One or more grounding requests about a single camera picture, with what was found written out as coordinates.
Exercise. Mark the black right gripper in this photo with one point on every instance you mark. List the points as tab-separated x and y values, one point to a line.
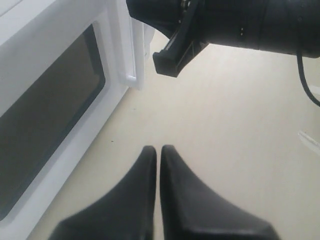
191	25

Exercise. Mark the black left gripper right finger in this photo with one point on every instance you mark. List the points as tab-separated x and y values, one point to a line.
193	211

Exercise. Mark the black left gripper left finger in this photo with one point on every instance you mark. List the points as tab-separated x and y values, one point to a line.
126	212

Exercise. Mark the white microwave door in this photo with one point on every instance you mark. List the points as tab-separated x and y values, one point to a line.
64	67

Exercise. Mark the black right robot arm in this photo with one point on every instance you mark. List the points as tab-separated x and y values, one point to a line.
281	26

